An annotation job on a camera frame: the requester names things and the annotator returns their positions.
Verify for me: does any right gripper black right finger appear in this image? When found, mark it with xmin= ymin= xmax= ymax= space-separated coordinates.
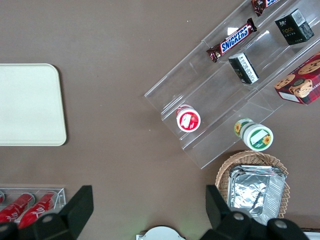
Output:
xmin=202 ymin=185 xmax=309 ymax=240

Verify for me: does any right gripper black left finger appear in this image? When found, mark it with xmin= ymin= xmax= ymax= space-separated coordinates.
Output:
xmin=0 ymin=185 xmax=95 ymax=240

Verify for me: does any light wicker basket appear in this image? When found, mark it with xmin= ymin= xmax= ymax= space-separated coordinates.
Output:
xmin=214 ymin=149 xmax=291 ymax=221

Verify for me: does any cream rectangular plastic tray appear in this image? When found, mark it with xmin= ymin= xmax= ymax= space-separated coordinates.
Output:
xmin=0 ymin=63 xmax=68 ymax=147

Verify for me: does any clear acrylic bottle rack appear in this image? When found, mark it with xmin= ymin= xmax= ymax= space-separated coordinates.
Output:
xmin=0 ymin=186 xmax=67 ymax=218

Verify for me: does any red cola bottle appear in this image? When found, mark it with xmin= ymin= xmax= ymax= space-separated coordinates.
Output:
xmin=18 ymin=191 xmax=60 ymax=230
xmin=0 ymin=192 xmax=36 ymax=223

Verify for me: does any stack of aluminium foil trays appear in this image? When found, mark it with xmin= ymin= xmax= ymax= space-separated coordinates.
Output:
xmin=228 ymin=164 xmax=287 ymax=226

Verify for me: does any green lid sunflower cup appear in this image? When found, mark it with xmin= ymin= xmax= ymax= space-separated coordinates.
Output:
xmin=233 ymin=118 xmax=274 ymax=152

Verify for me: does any white snack bin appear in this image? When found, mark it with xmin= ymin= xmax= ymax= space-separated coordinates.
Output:
xmin=298 ymin=226 xmax=320 ymax=240

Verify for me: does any red lid yogurt cup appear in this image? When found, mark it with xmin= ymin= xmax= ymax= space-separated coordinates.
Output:
xmin=175 ymin=104 xmax=202 ymax=133

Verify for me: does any clear acrylic stepped display stand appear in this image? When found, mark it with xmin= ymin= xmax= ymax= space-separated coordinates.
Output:
xmin=144 ymin=0 xmax=320 ymax=170

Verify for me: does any small black carton box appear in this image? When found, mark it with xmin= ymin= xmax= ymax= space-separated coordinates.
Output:
xmin=274 ymin=8 xmax=315 ymax=46
xmin=228 ymin=52 xmax=260 ymax=85

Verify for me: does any red plaid cookie box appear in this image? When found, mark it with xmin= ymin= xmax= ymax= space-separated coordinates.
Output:
xmin=273 ymin=51 xmax=320 ymax=106

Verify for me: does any Snickers chocolate bar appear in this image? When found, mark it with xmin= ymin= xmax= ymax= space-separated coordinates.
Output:
xmin=250 ymin=0 xmax=283 ymax=18
xmin=206 ymin=17 xmax=258 ymax=63

